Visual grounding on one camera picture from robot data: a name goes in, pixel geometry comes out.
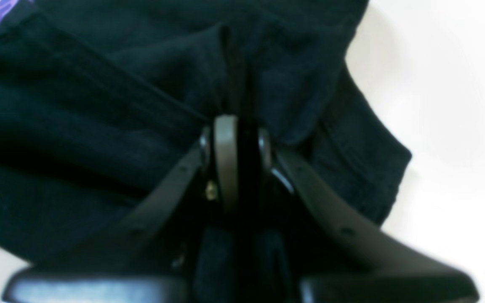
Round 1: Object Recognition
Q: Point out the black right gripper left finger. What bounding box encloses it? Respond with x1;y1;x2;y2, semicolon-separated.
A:
3;115;239;303

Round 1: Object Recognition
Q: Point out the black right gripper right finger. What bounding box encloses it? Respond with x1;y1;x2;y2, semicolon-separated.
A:
239;122;480;303

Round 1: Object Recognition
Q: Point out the black t-shirt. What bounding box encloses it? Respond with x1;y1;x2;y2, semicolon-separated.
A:
0;0;412;262

